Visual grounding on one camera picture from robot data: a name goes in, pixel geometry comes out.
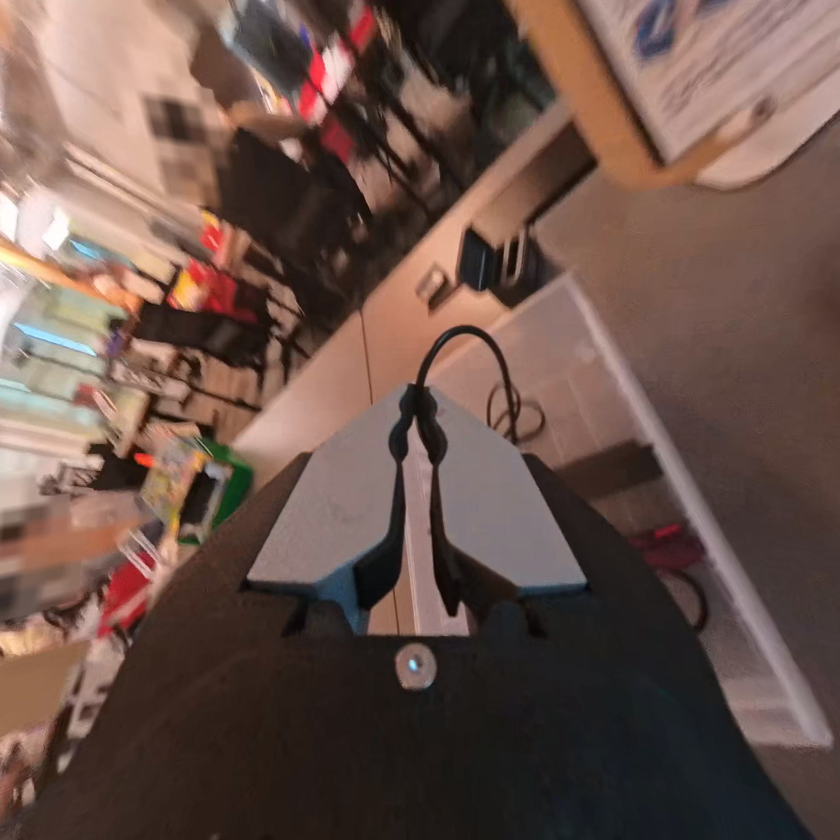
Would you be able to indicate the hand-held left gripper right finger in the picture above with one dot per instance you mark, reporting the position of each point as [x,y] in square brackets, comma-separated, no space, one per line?
[512,512]

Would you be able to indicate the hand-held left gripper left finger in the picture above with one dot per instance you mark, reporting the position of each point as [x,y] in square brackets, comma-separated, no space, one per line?
[328,512]

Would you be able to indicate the translucent plastic bin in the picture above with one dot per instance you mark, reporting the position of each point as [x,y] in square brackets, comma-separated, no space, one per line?
[577,394]

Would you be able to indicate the dark grey usb hub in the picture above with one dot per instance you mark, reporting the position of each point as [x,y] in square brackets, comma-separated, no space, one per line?
[459,330]

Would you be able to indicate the green plastic bin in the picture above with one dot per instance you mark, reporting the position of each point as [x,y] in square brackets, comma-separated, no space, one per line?
[236,469]

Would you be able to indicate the black device with screen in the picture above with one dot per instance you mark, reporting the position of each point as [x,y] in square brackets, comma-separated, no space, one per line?
[522,266]

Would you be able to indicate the red storage bin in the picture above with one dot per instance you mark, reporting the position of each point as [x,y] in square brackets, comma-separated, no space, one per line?
[216,289]

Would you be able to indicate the black office chair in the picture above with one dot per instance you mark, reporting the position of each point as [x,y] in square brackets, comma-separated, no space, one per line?
[282,197]

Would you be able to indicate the white stand base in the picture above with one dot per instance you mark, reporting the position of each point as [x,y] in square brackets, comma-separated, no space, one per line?
[774,154]

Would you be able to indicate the printed instruction sheet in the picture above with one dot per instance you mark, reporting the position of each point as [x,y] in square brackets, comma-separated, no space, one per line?
[709,65]

